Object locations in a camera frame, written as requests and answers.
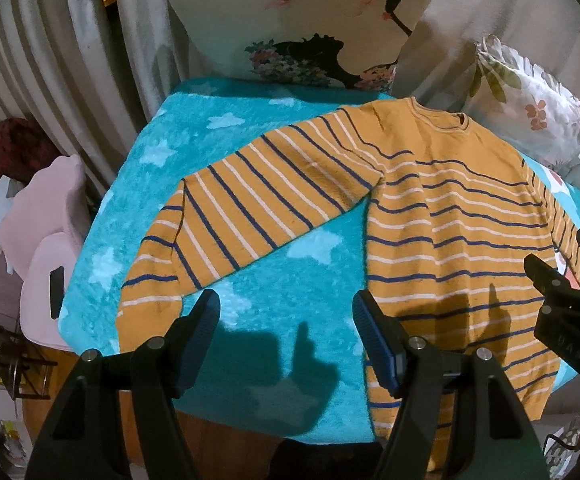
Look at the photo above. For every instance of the pink chair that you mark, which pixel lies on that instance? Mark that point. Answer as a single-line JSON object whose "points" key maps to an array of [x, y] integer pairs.
{"points": [[44, 220]]}

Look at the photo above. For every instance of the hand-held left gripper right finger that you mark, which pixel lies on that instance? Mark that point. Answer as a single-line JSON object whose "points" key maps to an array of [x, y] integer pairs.
{"points": [[372, 330]]}

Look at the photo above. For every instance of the cream silhouette print pillow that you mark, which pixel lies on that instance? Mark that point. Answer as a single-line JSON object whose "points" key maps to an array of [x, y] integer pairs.
{"points": [[290, 5]]}

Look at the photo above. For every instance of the white leaf print pillow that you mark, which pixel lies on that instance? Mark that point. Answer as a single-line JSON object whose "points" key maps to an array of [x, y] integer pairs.
{"points": [[535, 110]]}

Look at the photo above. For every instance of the turquoise star blanket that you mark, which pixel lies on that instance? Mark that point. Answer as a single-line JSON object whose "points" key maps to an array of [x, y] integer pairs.
{"points": [[169, 200]]}

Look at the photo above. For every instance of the beige curtain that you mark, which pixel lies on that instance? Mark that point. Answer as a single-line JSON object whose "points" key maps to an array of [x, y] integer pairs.
{"points": [[44, 60]]}

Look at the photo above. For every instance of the yellow striped sweater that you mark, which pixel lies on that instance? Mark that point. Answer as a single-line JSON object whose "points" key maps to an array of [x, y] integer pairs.
{"points": [[450, 220]]}

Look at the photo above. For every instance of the dark red hat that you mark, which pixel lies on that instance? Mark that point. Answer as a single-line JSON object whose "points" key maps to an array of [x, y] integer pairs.
{"points": [[19, 147]]}

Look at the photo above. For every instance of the dark metal rack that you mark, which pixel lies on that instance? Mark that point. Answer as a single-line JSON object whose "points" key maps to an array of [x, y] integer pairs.
{"points": [[17, 360]]}

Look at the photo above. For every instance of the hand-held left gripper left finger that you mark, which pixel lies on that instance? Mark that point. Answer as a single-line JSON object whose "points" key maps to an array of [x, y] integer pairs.
{"points": [[203, 321]]}

